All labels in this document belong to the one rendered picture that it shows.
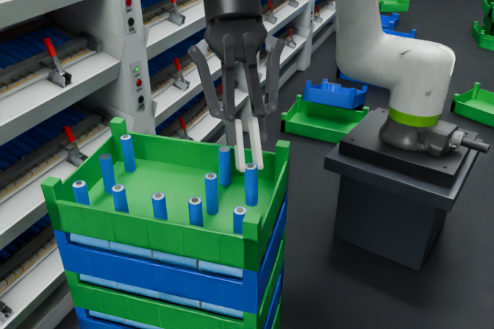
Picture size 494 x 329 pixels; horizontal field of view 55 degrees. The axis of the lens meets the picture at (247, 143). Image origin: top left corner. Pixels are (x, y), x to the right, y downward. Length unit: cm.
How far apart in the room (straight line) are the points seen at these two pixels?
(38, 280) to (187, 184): 46
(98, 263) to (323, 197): 96
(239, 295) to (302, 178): 100
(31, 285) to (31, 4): 56
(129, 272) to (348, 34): 76
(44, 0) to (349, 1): 63
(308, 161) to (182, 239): 113
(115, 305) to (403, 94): 79
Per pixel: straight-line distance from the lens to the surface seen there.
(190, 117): 156
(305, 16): 238
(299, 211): 148
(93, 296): 80
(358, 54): 121
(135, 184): 78
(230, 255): 61
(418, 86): 118
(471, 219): 159
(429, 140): 123
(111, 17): 108
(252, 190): 65
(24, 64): 100
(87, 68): 105
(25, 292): 110
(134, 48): 113
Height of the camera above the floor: 93
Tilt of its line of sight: 31 degrees down
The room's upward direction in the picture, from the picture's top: straight up
